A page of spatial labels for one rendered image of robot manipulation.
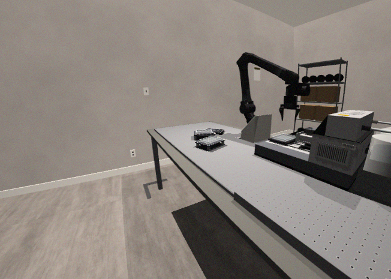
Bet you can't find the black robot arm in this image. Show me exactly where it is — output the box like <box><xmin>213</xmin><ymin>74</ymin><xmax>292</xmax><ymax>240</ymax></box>
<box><xmin>236</xmin><ymin>52</ymin><xmax>310</xmax><ymax>124</ymax></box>

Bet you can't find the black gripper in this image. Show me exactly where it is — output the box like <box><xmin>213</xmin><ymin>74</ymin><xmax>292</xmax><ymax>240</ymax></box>
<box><xmin>279</xmin><ymin>104</ymin><xmax>300</xmax><ymax>121</ymax></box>

